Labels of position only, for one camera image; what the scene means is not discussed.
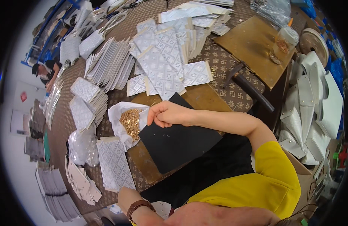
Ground clear jar of gold rivets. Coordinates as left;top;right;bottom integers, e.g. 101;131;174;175
272;25;300;65

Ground white embossed leather panel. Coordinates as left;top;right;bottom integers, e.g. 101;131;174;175
96;137;137;193

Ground heap of plain white cutouts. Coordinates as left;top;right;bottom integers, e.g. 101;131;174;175
65;158;103;206

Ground round tan tape spool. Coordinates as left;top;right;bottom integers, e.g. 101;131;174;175
299;28;330;68

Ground brown leather wrist watch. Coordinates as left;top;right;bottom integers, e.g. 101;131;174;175
127;200;156;224

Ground pile of white embossed panels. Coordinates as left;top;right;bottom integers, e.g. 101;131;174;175
126;17;214;101

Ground person's legs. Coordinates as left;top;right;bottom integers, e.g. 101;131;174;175
140;133;256;210

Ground person's left hand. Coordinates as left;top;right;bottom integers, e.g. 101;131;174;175
118;186;144;216

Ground heap of white bag parts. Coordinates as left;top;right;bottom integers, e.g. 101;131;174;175
278;51;344;166

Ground long clear plastic sleeve bundle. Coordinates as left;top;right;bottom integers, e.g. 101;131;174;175
43;60;71;131

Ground white embossed bags group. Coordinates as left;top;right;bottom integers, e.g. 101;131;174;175
59;28;106;65

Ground pile of gold rivets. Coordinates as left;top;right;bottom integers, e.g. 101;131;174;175
119;108;143;142

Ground white crumpled paper sheet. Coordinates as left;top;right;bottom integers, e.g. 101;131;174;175
108;101;151;152

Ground brown patterned table cover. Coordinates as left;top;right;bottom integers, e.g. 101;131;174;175
47;0;276;215

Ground black rubber work mat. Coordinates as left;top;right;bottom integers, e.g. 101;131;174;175
139;93;223;174

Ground brown cardboard carton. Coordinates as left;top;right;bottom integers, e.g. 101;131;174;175
281;147;334;222

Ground clear plastic bag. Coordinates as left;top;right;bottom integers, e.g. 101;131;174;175
67;124;100;168

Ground large square brown board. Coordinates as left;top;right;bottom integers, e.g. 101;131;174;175
214;15;296;90

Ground black handled hammer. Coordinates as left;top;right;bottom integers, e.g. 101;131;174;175
222;62;275;113

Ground heap of clear plastic bags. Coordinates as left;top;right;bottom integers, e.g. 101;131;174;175
250;0;292;29

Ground blue metal shelf rack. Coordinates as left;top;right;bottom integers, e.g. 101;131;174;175
21;0;82;68

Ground scattered stack of white panels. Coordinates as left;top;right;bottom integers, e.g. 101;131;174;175
158;0;235;37

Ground stacks of grey sheets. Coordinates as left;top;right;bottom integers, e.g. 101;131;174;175
23;99;82;223

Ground person's right hand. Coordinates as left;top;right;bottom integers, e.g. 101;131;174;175
147;101;193;128

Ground fanned stack of white panels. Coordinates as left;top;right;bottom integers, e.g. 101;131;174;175
84;37;135;92

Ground short stack of white panels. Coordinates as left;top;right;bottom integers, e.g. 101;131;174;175
69;77;109;131

